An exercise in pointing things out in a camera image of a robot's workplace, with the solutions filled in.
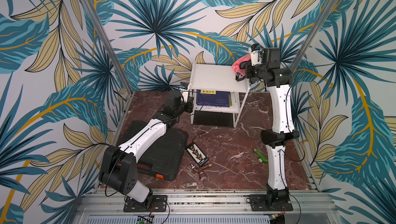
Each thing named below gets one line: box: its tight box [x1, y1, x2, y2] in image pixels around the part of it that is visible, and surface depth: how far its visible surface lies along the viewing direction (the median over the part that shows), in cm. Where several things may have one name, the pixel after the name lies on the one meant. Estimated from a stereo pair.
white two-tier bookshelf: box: [188, 63, 251, 128], surface depth 85 cm
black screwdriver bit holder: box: [185, 141, 209, 167], surface depth 90 cm
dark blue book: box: [196, 89, 231, 108], surface depth 92 cm
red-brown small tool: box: [190, 163, 213, 182], surface depth 83 cm
